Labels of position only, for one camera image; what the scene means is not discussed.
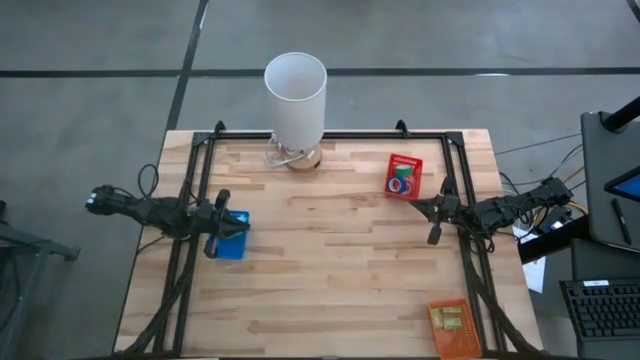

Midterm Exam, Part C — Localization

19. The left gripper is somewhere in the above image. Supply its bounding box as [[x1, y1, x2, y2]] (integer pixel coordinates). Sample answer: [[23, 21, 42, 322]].
[[198, 187, 251, 260]]

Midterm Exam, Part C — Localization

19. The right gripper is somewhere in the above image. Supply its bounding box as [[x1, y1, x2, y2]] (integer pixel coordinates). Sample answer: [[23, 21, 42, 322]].
[[409, 175, 465, 246]]

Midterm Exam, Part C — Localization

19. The blue plastic basket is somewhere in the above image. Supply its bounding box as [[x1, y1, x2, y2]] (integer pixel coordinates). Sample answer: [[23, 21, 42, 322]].
[[203, 208, 251, 262]]

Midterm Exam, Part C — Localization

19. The red plastic basket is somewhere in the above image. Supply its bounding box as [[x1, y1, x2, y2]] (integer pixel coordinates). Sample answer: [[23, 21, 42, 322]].
[[383, 152, 425, 201]]

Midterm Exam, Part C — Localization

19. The white paper sheet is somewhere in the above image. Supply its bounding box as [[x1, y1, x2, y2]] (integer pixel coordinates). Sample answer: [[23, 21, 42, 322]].
[[510, 224, 547, 295]]

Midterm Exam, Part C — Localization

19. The black desk edge bar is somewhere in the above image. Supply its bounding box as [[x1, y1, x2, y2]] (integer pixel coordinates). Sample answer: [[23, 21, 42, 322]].
[[517, 214, 592, 265]]

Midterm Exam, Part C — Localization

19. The orange plastic basket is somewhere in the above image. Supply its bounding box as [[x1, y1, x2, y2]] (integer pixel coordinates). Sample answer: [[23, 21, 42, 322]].
[[427, 298, 484, 360]]

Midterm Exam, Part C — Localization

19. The white shade table lamp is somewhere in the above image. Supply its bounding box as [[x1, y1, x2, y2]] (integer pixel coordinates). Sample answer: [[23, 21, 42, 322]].
[[263, 51, 329, 174]]

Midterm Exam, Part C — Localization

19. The grey flat panel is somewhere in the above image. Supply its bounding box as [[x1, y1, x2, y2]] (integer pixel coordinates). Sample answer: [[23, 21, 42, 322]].
[[579, 110, 640, 254]]

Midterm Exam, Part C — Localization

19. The grey desk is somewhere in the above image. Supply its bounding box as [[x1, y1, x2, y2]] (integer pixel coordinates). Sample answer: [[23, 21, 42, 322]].
[[569, 237, 640, 360]]

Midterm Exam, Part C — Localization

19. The black metal stand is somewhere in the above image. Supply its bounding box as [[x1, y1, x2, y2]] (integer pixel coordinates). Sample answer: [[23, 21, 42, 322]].
[[0, 199, 81, 360]]

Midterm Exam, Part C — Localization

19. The black pen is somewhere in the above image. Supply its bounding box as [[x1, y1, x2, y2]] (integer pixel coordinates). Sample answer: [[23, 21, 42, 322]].
[[610, 197, 633, 246]]

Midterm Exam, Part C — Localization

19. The tablet with blue screen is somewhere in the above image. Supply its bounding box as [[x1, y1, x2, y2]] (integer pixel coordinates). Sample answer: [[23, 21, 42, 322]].
[[603, 166, 640, 204]]

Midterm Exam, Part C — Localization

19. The black keyboard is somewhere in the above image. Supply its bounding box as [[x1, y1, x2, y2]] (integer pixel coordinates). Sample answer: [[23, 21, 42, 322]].
[[558, 277, 640, 345]]

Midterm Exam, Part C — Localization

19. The black pole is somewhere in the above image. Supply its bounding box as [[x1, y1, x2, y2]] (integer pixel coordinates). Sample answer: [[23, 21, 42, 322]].
[[598, 94, 640, 134]]

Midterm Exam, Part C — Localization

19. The coiled white lamp cable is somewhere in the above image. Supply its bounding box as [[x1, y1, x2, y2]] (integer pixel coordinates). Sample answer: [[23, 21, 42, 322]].
[[263, 133, 297, 169]]

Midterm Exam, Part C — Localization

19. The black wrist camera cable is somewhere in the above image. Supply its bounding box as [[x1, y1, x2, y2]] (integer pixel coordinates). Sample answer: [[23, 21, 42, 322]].
[[135, 162, 161, 202]]

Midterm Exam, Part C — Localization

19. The black aluminium table frame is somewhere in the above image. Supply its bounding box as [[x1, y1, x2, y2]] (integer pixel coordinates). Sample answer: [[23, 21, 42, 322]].
[[112, 119, 546, 360]]

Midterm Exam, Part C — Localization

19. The black floor cable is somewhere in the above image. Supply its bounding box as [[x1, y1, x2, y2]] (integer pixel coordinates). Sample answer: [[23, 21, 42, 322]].
[[494, 132, 584, 156]]

